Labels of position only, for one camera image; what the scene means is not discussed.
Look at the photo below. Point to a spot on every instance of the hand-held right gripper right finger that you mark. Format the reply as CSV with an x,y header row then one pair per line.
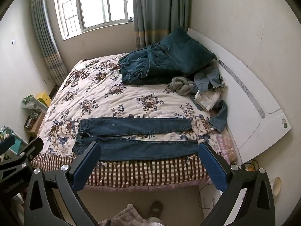
x,y
214,169

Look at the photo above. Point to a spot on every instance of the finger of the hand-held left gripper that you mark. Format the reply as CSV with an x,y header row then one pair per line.
x,y
34,147
7,144

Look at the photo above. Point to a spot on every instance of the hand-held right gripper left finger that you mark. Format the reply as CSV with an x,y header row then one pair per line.
x,y
86,167

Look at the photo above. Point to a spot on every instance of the dark blue denim pants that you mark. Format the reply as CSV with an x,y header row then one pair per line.
x,y
141,127

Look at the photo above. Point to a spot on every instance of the teal storage box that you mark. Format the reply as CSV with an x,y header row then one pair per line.
x,y
17,146

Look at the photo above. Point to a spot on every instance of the pink floral mattress cover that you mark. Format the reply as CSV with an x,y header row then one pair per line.
x,y
226,146

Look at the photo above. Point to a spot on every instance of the green plastic bag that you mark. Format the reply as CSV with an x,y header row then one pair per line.
x,y
30,102

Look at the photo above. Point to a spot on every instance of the yellow box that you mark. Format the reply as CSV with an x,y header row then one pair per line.
x,y
44,98

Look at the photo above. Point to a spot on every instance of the blue denim cloth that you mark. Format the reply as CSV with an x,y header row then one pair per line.
x,y
221,115

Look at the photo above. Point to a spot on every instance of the brown checked bed sheet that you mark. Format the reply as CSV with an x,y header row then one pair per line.
x,y
141,171

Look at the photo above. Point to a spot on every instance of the round white object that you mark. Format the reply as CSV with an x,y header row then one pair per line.
x,y
275,186

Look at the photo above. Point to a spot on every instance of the person's fluffy grey trouser leg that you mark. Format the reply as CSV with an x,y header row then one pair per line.
x,y
127,216

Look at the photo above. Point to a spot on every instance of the floral fleece blanket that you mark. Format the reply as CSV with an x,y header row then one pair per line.
x,y
105,98

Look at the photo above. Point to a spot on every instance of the white printed cloth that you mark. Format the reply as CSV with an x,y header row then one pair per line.
x,y
207,98

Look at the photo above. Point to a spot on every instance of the person's grey slipper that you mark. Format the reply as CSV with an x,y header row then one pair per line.
x,y
155,209

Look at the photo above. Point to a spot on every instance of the white bed headboard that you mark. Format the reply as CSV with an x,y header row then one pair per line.
x,y
254,94

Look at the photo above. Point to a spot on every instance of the grey fluffy cloth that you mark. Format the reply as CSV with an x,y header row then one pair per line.
x,y
181,84

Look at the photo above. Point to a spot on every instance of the faded blue denim garment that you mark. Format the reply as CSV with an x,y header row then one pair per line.
x,y
209,77

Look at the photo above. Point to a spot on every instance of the grey striped curtain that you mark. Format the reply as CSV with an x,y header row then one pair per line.
x,y
47,40
160,9

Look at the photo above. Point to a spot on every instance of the dark teal velvet blanket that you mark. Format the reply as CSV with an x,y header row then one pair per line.
x,y
145,68

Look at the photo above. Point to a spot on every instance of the dark teal pillow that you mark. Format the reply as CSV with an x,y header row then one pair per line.
x,y
188,51

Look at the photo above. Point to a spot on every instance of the white framed window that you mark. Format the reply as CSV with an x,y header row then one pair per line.
x,y
94,4

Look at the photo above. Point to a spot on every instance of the white wall switch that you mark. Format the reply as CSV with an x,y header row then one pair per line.
x,y
14,41

